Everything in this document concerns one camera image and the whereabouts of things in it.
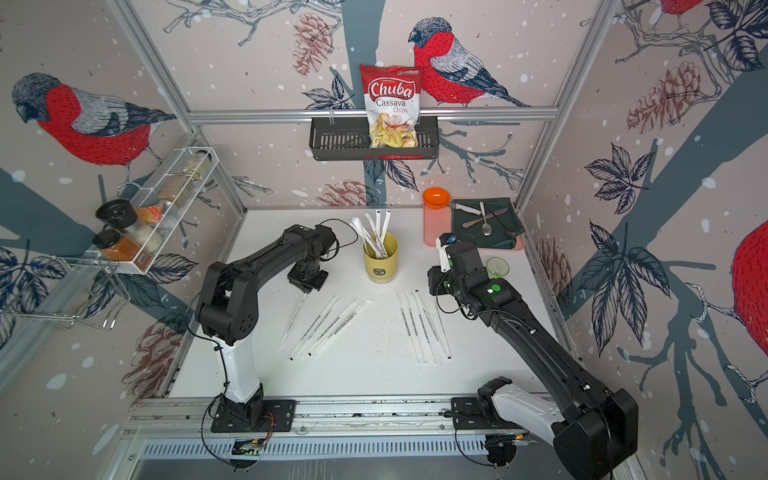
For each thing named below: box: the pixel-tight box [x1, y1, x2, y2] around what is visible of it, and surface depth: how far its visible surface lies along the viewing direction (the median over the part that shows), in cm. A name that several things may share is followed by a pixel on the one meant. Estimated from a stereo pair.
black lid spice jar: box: [95, 199, 138, 230], surface depth 63 cm
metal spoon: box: [479, 201, 492, 236], surface depth 116 cm
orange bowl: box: [423, 187, 451, 210], surface depth 121 cm
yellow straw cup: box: [362, 233, 399, 284], surface depth 94 cm
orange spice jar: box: [92, 229, 153, 273], surface depth 63 cm
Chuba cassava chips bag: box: [360, 64, 422, 148], surface depth 85 cm
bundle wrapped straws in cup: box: [349, 209, 391, 259], surface depth 94 cm
